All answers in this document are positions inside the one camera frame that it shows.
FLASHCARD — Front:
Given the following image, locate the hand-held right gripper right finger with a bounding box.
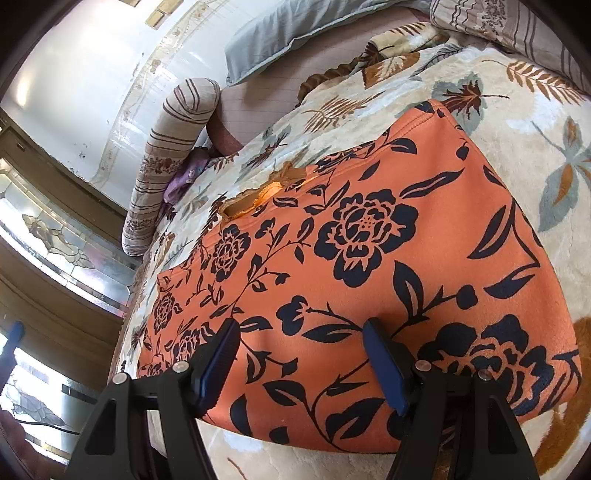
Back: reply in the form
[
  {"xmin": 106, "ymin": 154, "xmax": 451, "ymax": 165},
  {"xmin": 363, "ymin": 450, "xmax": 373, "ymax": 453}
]
[{"xmin": 362, "ymin": 318, "xmax": 539, "ymax": 480}]

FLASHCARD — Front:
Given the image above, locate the striped pillow at right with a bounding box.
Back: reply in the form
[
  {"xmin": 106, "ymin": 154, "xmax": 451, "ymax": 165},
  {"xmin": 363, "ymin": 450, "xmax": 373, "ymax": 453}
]
[{"xmin": 429, "ymin": 0, "xmax": 591, "ymax": 93}]

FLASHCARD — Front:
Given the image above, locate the striped rolled quilt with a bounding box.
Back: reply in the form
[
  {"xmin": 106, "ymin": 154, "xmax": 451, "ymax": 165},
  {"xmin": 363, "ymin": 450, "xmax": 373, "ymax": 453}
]
[{"xmin": 121, "ymin": 78, "xmax": 221, "ymax": 257}]

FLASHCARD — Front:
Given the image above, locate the leaf print blanket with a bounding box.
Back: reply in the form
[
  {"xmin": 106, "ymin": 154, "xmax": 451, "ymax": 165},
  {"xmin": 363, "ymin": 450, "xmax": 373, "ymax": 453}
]
[{"xmin": 117, "ymin": 23, "xmax": 591, "ymax": 480}]

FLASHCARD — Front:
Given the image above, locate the grey pillow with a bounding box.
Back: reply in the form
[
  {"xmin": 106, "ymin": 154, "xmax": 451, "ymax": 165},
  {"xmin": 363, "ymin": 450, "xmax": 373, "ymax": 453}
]
[{"xmin": 225, "ymin": 0, "xmax": 432, "ymax": 86}]

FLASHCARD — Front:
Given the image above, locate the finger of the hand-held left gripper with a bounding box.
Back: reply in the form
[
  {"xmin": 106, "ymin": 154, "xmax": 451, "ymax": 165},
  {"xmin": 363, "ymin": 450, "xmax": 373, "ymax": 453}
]
[{"xmin": 0, "ymin": 320, "xmax": 26, "ymax": 386}]

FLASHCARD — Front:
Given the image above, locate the orange floral shirt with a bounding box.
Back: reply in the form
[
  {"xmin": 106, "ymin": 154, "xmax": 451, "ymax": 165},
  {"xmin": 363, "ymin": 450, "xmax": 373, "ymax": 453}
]
[{"xmin": 136, "ymin": 99, "xmax": 583, "ymax": 454}]

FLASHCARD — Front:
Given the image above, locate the stained glass window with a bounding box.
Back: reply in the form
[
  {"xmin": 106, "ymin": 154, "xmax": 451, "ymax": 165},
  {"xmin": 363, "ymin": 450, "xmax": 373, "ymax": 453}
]
[{"xmin": 0, "ymin": 152, "xmax": 139, "ymax": 457}]

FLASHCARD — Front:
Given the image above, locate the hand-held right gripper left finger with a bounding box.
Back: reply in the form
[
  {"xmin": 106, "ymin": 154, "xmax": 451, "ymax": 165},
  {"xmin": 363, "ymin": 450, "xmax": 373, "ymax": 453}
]
[{"xmin": 62, "ymin": 318, "xmax": 242, "ymax": 480}]

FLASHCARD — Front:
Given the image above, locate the purple cloth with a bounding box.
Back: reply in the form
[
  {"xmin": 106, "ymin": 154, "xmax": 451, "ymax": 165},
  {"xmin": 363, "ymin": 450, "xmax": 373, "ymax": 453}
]
[{"xmin": 163, "ymin": 148, "xmax": 211, "ymax": 204}]

